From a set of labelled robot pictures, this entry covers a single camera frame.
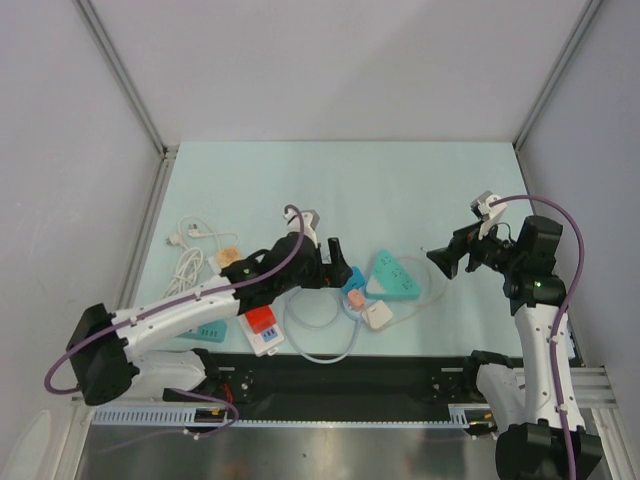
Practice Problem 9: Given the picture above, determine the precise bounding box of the blue square plug adapter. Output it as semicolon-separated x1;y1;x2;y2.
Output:
341;266;366;295

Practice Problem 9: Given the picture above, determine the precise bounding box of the pink charger plug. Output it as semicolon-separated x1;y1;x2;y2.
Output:
347;289;366;312

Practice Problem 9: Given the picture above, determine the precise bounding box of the teal triangular power strip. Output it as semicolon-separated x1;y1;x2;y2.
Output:
365;249;421;301

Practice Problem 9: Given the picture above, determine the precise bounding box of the white square charger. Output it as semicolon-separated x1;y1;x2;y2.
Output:
361;300;393;331

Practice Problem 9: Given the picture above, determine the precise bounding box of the wooden tan plug adapter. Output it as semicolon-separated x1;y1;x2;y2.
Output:
215;245;242;268

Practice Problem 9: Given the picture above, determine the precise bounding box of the white power cable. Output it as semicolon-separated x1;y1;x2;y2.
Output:
162;214;239;302

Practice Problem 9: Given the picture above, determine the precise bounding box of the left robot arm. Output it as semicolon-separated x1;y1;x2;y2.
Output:
66;232;352;406

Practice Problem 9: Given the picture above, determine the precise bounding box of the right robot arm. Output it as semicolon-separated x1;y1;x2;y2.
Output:
426;215;604;479

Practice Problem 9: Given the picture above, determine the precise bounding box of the red cube adapter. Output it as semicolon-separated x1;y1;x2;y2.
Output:
244;305;276;334

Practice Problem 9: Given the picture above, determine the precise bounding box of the teal rectangular power strip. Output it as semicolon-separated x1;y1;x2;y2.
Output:
178;320;228;344

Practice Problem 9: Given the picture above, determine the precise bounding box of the light blue socket cable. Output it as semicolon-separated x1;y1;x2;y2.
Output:
282;287;362;364

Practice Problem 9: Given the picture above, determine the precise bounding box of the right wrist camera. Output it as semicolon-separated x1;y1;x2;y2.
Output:
470;191;506;240

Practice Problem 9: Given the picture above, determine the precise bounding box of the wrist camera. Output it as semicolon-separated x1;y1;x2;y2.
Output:
283;205;320;246
470;191;506;240

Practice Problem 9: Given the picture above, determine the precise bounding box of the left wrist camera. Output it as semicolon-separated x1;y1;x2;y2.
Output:
283;205;320;246

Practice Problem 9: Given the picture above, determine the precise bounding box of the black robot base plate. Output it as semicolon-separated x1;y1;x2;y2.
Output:
162;351;531;422

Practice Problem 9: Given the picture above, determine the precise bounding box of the aluminium frame rail left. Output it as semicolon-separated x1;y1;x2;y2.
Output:
72;0;178;159

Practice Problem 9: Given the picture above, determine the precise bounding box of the aluminium frame rail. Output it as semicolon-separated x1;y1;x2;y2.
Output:
512;0;606;153
72;0;178;159

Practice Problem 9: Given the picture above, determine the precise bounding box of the white slotted cable duct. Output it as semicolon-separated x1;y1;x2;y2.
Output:
92;406;233;427

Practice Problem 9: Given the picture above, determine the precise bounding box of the aluminium frame rail right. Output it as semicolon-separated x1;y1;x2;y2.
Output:
512;0;606;153

